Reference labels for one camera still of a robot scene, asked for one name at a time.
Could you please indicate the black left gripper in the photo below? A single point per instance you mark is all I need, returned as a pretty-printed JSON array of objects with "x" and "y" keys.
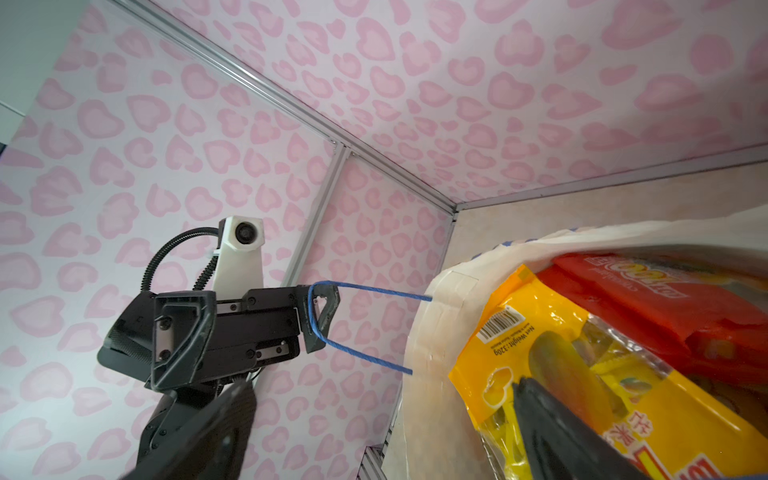
[{"x": 185, "y": 339}]

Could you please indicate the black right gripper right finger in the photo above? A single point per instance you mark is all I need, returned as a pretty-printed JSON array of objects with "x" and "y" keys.
[{"x": 558, "y": 444}]

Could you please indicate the checkered paper bag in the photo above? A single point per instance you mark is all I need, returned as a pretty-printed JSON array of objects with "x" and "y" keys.
[{"x": 433, "y": 436}]

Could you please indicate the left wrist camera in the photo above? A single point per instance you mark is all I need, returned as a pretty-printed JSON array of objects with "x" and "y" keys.
[{"x": 239, "y": 257}]

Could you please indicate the yellow candy bag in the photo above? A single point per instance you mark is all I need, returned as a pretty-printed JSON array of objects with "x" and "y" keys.
[{"x": 667, "y": 424}]

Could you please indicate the red fruit candy bag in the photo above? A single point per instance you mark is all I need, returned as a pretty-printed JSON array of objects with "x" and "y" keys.
[{"x": 701, "y": 319}]

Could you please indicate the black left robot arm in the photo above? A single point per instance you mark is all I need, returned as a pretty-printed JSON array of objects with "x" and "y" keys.
[{"x": 188, "y": 345}]

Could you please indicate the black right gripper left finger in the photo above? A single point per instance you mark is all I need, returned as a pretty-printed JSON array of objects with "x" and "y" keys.
[{"x": 197, "y": 434}]

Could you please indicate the aluminium frame post left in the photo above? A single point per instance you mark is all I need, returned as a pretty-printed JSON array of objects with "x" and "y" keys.
[{"x": 201, "y": 48}]

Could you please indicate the aluminium diagonal frame bar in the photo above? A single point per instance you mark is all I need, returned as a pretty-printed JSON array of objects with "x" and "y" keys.
[{"x": 316, "y": 215}]

